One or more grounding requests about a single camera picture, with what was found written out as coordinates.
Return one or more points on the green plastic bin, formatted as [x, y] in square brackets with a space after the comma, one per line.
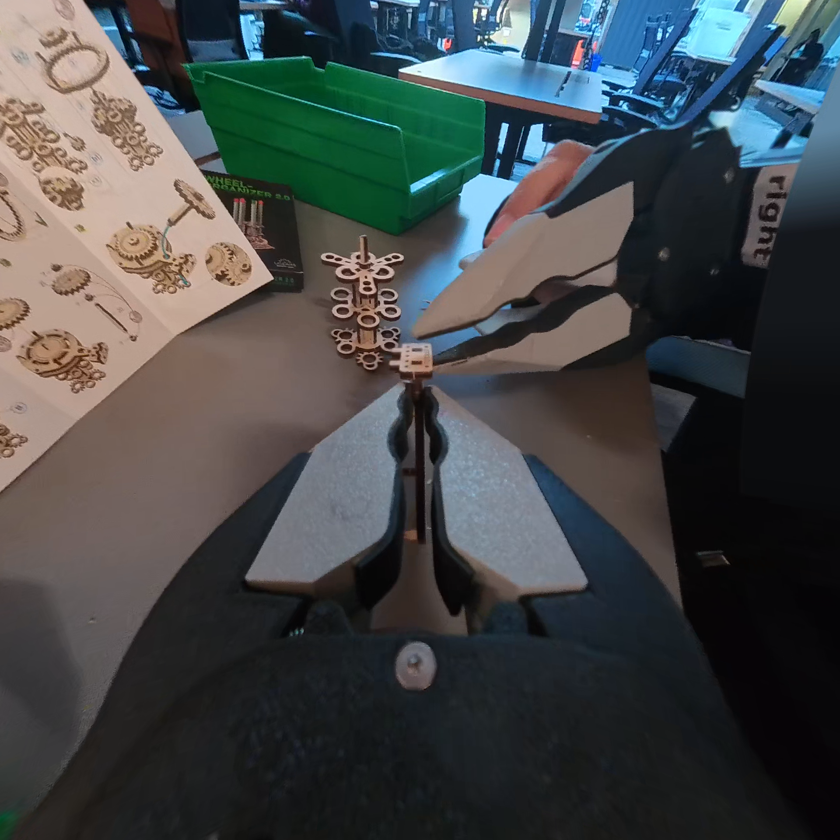
[315, 124]

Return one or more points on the black model kit box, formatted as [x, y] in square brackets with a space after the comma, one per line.
[262, 223]

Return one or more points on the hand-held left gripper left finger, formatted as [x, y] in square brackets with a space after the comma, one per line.
[328, 512]

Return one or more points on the person's right hand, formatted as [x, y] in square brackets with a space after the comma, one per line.
[558, 170]

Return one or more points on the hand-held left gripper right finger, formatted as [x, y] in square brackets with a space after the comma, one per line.
[505, 512]

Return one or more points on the model manual with gear drawings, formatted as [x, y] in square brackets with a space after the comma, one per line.
[98, 229]

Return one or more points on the small perforated wooden block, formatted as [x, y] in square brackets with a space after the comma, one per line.
[415, 358]

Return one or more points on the grey table with wooden edge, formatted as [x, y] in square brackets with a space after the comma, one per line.
[499, 82]

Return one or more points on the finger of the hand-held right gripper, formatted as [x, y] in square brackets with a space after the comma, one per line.
[544, 256]
[564, 341]

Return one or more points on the black office chair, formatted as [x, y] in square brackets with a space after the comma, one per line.
[656, 72]

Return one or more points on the thin dark wooden stick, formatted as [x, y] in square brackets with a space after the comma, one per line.
[420, 459]

